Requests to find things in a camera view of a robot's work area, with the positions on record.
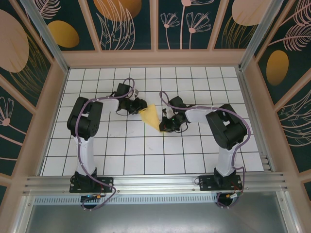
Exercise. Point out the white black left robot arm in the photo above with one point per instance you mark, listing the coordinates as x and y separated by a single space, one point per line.
85 121

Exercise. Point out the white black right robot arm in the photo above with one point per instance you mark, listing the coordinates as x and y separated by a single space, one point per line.
227 128

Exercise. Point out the aluminium side rail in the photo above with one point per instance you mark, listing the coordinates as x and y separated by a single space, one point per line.
255 121

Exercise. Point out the aluminium frame post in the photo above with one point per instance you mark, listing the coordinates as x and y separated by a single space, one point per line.
44 31
262 31

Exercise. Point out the grey metal sheet panel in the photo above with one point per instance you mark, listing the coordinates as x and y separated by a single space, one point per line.
158 218

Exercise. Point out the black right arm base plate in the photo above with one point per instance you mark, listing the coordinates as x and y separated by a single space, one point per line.
206 183

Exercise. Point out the yellow cloth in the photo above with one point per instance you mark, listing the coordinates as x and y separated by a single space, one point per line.
151 116

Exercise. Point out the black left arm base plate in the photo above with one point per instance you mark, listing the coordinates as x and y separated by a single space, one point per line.
107 184

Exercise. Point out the aluminium mounting rail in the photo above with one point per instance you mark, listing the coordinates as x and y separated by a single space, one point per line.
158 182

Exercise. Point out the white grid mat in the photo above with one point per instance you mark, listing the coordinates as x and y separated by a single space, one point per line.
145 160

